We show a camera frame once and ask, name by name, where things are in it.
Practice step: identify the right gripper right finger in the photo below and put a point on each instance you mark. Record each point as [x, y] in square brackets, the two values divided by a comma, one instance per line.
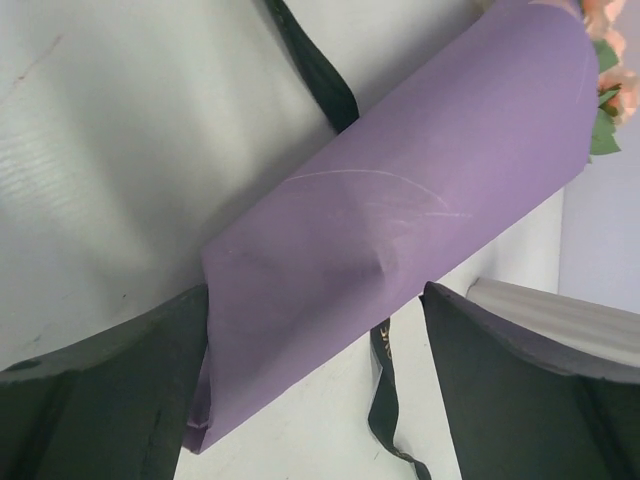
[522, 406]

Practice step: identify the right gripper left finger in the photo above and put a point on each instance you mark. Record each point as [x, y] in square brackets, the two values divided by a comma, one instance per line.
[112, 406]

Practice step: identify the purple wrapping paper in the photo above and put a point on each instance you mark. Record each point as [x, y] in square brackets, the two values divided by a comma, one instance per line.
[479, 136]

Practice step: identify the pink rose stem one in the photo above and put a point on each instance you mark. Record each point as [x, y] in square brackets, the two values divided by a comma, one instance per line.
[618, 86]

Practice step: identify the black ribbon gold lettering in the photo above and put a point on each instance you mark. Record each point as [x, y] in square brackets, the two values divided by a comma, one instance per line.
[338, 104]

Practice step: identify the white ribbed ceramic vase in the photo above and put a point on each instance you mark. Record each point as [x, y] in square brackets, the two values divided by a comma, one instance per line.
[561, 334]

